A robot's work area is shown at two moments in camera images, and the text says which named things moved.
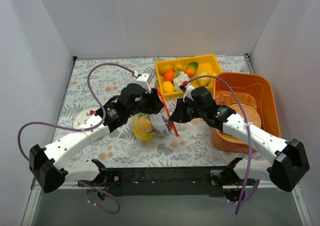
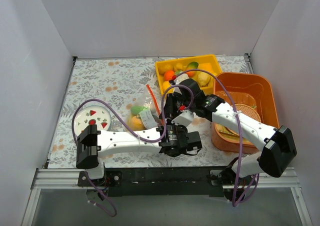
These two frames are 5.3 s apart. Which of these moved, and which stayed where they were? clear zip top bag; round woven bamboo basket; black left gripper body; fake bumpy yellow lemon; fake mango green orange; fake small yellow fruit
Moved: black left gripper body; clear zip top bag
Stayed: fake bumpy yellow lemon; fake small yellow fruit; round woven bamboo basket; fake mango green orange
